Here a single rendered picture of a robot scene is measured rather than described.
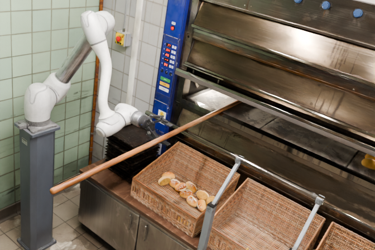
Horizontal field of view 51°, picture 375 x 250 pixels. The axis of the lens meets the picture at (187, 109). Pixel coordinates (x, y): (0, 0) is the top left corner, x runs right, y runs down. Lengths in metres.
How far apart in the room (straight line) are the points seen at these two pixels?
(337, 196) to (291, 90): 0.69
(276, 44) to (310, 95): 0.36
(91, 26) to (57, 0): 0.73
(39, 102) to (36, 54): 0.55
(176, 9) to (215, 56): 0.42
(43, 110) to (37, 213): 0.78
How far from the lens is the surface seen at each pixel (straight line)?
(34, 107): 2.58
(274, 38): 2.42
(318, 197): 2.16
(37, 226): 3.07
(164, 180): 2.89
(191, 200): 2.76
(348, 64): 2.29
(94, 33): 2.33
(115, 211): 2.90
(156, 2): 2.89
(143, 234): 2.79
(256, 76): 2.51
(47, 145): 2.72
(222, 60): 2.61
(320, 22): 2.33
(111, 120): 2.34
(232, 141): 2.73
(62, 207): 3.60
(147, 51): 2.99
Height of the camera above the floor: 2.29
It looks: 24 degrees down
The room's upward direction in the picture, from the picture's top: 10 degrees clockwise
